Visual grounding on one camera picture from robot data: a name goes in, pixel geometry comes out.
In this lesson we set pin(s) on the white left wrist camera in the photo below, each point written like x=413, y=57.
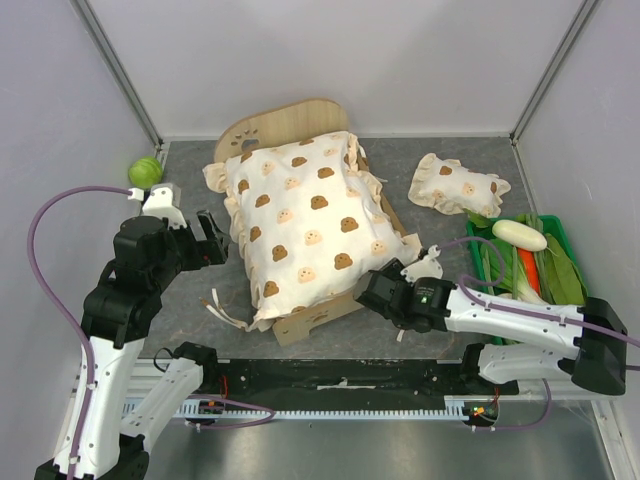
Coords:
x=163, y=202

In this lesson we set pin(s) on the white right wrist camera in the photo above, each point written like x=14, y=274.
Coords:
x=427, y=265

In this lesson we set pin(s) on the bear print cream quilt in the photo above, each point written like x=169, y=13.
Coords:
x=308, y=222

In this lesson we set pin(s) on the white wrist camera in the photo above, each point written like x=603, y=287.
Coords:
x=163, y=202
x=427, y=265

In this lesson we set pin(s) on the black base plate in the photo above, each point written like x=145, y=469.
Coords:
x=347, y=384

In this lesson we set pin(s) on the green plastic basket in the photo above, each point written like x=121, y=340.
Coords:
x=550, y=225

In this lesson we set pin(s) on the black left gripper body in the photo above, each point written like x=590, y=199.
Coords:
x=191, y=253

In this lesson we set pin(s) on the orange carrot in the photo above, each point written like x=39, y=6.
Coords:
x=528, y=262

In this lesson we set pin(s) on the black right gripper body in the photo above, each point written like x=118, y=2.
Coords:
x=375, y=291

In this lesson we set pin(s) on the green cabbage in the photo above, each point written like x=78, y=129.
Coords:
x=145, y=172

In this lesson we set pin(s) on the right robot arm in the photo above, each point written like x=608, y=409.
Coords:
x=585, y=344

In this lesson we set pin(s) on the bear print small pillow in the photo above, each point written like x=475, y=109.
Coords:
x=450, y=188

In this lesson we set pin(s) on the wooden pet bed frame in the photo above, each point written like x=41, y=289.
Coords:
x=280, y=126

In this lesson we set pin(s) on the white cable duct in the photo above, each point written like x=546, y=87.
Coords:
x=200, y=411

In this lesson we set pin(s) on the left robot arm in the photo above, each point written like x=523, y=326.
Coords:
x=102, y=442

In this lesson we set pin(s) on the white radish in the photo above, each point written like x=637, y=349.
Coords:
x=519, y=235

